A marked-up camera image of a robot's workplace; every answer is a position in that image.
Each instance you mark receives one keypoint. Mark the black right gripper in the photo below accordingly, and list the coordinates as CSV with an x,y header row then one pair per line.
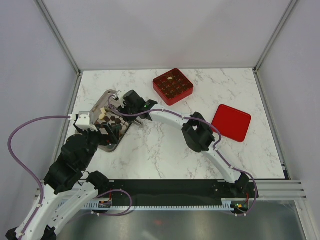
x,y
128,119

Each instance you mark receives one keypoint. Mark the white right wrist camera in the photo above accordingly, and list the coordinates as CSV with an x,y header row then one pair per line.
x,y
117,99

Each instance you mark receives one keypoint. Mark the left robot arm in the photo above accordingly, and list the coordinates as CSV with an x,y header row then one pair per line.
x,y
47,218

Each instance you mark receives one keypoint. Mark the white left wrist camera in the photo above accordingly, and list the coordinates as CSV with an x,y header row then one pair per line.
x,y
83,121

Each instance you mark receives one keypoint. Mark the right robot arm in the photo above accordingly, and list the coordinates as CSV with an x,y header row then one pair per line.
x,y
197,132

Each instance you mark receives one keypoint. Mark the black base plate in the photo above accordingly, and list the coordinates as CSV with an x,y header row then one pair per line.
x,y
181,192

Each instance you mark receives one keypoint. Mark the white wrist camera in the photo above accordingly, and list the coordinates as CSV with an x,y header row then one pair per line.
x,y
83,121
117,99

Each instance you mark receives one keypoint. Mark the white square chocolate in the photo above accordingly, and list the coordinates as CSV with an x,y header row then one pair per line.
x,y
102,110

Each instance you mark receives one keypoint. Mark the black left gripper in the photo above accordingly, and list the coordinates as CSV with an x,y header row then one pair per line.
x,y
112,137

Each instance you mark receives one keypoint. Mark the aluminium frame rail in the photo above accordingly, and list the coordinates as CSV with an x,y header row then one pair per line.
x,y
280,190

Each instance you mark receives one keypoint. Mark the round white chocolate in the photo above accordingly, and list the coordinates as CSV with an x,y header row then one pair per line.
x,y
102,116

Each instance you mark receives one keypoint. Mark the red box lid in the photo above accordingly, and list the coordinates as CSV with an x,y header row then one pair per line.
x,y
232,123

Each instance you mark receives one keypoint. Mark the stainless steel tray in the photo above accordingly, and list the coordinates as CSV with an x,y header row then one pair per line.
x,y
102,103

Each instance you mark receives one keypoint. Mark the red chocolate box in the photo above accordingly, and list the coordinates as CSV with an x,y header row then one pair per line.
x,y
175,90

